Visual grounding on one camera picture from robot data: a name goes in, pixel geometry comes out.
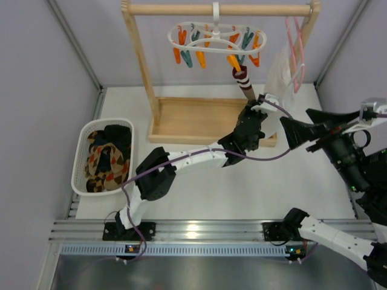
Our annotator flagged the white round clip hanger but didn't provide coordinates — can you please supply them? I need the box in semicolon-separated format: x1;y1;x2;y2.
167;2;267;73

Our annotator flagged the orange green argyle sock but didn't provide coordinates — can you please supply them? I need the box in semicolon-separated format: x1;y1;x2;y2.
103;171;128;191

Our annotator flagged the white perforated plastic basket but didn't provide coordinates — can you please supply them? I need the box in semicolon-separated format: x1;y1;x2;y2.
71;118;135;197

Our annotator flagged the brown argyle sock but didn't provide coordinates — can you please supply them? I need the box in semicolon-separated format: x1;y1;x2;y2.
85;143;131;178

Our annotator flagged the tan black argyle sock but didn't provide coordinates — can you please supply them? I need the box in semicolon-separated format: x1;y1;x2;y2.
87;130;105;144

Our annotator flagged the wooden clothes rack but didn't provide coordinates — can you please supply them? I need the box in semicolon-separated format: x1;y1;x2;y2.
121;1;321;144

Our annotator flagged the brown striped beige sock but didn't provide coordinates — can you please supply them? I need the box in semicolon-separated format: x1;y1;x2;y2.
232;65;256;101

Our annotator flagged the white hanging cloth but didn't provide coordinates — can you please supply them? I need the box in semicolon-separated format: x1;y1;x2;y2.
262;44;294;139

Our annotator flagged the pink clothes hanger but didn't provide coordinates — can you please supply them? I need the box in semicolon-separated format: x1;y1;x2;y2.
285;16;305;94

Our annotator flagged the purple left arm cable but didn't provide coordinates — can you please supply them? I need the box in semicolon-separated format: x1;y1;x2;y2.
120;101;294;262

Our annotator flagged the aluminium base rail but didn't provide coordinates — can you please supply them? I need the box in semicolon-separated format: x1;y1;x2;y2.
48;220;315;257

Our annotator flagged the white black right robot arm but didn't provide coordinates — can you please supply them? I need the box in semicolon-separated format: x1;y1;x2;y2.
280;108;386;287

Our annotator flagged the yellow black argyle sock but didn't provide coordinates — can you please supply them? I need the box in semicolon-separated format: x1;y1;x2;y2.
86;175;106;193

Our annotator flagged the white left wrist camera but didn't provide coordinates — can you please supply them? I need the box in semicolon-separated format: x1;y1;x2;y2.
251;93;279;114

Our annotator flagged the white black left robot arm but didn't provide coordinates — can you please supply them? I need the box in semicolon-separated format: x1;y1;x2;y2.
115;105;268;234

